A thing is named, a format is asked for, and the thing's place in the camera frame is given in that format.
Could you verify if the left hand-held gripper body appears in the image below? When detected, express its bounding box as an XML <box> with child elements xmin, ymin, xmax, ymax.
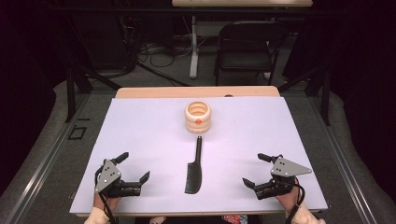
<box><xmin>94</xmin><ymin>158</ymin><xmax>143</xmax><ymax>199</ymax></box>

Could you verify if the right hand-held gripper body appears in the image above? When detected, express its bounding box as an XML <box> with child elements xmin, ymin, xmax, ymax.
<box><xmin>253</xmin><ymin>156</ymin><xmax>313</xmax><ymax>201</ymax></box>

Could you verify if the black comb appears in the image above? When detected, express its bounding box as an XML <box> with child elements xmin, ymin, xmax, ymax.
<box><xmin>184</xmin><ymin>135</ymin><xmax>204</xmax><ymax>195</ymax></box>

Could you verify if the cream ribbed cup orange dot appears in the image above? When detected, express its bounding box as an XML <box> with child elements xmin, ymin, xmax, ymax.
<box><xmin>184</xmin><ymin>100</ymin><xmax>213</xmax><ymax>134</ymax></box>

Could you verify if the person's left hand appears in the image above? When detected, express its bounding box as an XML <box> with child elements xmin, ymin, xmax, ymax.
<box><xmin>92</xmin><ymin>193</ymin><xmax>121</xmax><ymax>210</ymax></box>

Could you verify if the person's right hand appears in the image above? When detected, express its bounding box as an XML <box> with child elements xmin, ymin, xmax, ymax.
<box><xmin>275</xmin><ymin>186</ymin><xmax>302</xmax><ymax>215</ymax></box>

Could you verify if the person's patterned clothing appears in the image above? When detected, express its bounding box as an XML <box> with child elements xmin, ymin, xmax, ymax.
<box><xmin>221</xmin><ymin>214</ymin><xmax>249</xmax><ymax>224</ymax></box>

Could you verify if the white table mat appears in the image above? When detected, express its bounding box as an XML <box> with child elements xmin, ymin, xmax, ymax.
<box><xmin>68</xmin><ymin>95</ymin><xmax>329</xmax><ymax>216</ymax></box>

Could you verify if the black metal stand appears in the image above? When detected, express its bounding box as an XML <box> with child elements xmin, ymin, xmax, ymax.
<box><xmin>277</xmin><ymin>65</ymin><xmax>332</xmax><ymax>127</ymax></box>
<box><xmin>64</xmin><ymin>60</ymin><xmax>123</xmax><ymax>123</ymax></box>

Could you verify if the black folding chair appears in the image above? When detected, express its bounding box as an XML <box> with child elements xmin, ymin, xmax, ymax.
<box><xmin>213</xmin><ymin>20</ymin><xmax>290</xmax><ymax>87</ymax></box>

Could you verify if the white-legged desk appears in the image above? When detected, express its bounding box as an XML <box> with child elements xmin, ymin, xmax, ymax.
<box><xmin>171</xmin><ymin>0</ymin><xmax>314</xmax><ymax>80</ymax></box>

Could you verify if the left hand-held gripper black cable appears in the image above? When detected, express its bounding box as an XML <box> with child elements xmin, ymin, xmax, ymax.
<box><xmin>94</xmin><ymin>167</ymin><xmax>120</xmax><ymax>224</ymax></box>

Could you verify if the hand-held gripper black cable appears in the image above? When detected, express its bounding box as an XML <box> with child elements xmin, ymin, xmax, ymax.
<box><xmin>284</xmin><ymin>177</ymin><xmax>306</xmax><ymax>224</ymax></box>
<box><xmin>94</xmin><ymin>167</ymin><xmax>120</xmax><ymax>224</ymax></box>

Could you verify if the right hand-held gripper black cable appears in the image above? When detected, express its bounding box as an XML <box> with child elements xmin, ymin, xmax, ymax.
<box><xmin>284</xmin><ymin>177</ymin><xmax>306</xmax><ymax>224</ymax></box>

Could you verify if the aluminium floor rail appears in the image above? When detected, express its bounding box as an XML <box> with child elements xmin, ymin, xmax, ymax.
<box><xmin>307</xmin><ymin>95</ymin><xmax>378</xmax><ymax>224</ymax></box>
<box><xmin>3</xmin><ymin>92</ymin><xmax>92</xmax><ymax>224</ymax></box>

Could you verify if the bundle of floor cables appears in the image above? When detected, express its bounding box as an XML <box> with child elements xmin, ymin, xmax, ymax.
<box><xmin>135</xmin><ymin>38</ymin><xmax>194</xmax><ymax>69</ymax></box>

